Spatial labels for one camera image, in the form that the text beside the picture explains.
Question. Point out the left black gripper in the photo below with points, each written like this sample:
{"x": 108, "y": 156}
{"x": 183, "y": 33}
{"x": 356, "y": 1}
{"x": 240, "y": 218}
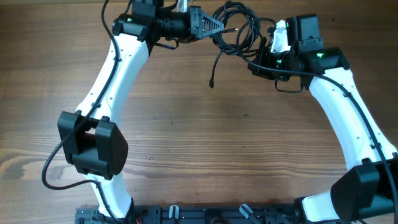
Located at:
{"x": 196, "y": 18}

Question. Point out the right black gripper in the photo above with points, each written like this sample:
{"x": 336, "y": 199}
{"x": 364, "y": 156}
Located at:
{"x": 267, "y": 74}

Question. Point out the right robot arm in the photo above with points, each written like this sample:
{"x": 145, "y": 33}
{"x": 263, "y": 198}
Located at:
{"x": 369, "y": 187}

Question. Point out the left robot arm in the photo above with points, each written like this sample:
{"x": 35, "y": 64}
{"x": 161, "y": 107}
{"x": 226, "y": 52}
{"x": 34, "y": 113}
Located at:
{"x": 91, "y": 139}

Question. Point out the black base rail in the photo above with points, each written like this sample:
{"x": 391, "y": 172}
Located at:
{"x": 278, "y": 214}

